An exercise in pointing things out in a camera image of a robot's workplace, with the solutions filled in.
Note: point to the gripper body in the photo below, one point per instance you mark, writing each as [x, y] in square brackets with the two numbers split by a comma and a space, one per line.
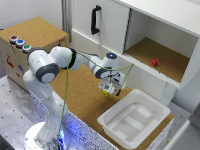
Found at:
[110, 84]

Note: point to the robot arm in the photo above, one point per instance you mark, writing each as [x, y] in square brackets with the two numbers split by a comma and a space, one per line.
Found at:
[43, 70]

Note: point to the yellow block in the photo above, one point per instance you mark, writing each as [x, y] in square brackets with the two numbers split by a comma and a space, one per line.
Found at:
[105, 93]

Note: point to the pink block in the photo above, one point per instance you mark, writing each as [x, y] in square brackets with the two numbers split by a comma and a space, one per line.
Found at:
[154, 62]

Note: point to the white plastic box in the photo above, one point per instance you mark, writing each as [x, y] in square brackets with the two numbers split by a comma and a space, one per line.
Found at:
[135, 118]

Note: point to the white sliding door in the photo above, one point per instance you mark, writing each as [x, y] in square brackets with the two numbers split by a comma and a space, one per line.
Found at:
[110, 23]

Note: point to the white cabinet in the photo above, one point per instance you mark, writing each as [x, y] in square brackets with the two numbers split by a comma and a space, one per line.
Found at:
[160, 40]

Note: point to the wooden drawer box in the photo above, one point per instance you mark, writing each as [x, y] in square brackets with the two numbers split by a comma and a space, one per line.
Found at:
[30, 43]

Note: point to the green button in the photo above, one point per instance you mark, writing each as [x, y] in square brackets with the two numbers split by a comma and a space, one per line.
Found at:
[26, 48]

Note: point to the blue button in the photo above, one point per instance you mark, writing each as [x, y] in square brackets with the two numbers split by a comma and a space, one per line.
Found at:
[20, 42]

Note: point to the red button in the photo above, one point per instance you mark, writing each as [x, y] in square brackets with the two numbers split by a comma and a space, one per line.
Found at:
[13, 39]

